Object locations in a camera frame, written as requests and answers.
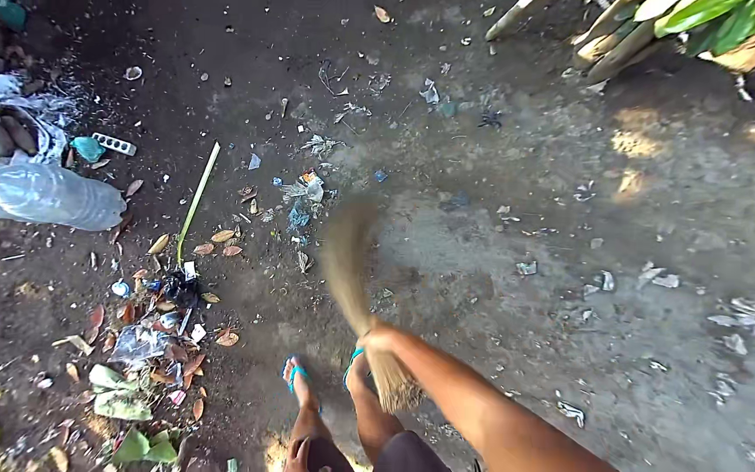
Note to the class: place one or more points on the person's left hand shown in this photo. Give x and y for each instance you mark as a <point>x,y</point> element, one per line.
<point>297,457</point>

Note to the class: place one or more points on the person's right hand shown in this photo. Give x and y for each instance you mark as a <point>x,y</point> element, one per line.
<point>379,335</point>

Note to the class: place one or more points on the person's right fingers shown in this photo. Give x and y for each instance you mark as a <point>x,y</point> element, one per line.
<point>366,339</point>

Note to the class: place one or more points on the brown bristle hand broom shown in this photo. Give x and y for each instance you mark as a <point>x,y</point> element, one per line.
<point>348,275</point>

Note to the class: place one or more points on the person's right forearm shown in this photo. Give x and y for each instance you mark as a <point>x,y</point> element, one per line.
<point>482,410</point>

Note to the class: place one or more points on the person's legs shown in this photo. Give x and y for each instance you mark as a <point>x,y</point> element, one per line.
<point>372,419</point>

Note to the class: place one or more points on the crumpled blue plastic scrap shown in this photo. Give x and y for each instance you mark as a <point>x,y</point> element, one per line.
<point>298,217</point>

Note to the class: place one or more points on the orange and silver wrapper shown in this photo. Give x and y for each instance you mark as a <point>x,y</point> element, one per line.
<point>313,185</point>

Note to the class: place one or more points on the small dark blue scrap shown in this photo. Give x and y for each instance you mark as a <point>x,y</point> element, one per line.
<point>381,175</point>

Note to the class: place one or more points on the silvery green wrapper scrap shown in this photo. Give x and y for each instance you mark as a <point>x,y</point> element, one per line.
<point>527,268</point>

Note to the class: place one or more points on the small white paper rectangle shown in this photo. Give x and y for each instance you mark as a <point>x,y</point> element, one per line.
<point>190,270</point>

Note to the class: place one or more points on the black plastic bag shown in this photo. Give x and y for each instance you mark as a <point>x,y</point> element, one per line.
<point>181,289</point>

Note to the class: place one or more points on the pink wrapper scrap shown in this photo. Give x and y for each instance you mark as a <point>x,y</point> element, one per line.
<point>177,397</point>

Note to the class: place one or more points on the frayed whitish fibre tuft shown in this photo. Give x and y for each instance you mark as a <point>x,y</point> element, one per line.
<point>320,145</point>

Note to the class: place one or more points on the heap of leaves and litter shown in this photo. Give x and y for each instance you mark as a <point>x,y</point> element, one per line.
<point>166,367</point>

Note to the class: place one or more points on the small light blue scrap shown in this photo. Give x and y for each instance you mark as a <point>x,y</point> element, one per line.
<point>255,161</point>

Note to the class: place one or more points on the black white crumpled wrapper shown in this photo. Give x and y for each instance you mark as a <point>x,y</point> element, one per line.
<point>571,412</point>

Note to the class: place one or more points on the long pale green stalk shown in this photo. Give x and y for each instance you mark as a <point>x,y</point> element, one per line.
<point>197,200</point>

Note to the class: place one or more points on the yellowish brown dry leaf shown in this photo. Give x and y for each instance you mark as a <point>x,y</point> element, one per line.
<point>159,244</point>

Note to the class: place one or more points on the clear crumpled plastic wrapper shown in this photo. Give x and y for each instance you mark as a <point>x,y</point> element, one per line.
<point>138,345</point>

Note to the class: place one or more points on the green leaf scraps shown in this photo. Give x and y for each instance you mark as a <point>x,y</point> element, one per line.
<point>145,448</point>

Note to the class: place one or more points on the white grey plastic scrap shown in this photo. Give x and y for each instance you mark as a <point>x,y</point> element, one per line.
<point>607,281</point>

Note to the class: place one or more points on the blue white bottle cap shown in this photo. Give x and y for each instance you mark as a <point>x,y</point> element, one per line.
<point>120,288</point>

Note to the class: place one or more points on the pale green folded husk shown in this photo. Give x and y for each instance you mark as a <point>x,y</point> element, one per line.
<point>119,395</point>

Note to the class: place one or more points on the whitish plastic scrap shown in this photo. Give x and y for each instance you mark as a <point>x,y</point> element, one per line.
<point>430,92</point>

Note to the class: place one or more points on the white crumpled scrap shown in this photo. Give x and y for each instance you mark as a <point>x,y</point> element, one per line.
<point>666,280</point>

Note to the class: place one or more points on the white strip with dark holes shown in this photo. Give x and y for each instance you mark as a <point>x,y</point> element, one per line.
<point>114,144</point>

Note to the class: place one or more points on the orange brown dry leaf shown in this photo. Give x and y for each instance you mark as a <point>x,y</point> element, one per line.
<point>382,14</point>

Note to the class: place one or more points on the crumpled teal plastic piece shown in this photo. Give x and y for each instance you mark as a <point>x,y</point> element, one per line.
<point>88,149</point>

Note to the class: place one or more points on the large clear plastic bottle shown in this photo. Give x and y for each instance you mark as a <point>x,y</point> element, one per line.
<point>56,195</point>

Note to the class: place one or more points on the round grey wooden pole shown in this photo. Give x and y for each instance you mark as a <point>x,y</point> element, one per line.
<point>508,21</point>

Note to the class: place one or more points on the small white shell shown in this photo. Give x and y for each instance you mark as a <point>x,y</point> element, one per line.
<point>133,73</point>

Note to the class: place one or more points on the white woven plastic sack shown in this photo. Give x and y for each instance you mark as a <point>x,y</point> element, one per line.
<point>56,134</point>

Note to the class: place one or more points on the crumpled whitish leaf litter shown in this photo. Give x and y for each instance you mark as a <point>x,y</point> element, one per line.
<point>744,313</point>

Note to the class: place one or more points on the bundle of wooden poles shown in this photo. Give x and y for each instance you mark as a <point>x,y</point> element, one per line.
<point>621,47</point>

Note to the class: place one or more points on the green leafy plant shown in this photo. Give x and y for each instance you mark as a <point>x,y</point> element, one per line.
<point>735,18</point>

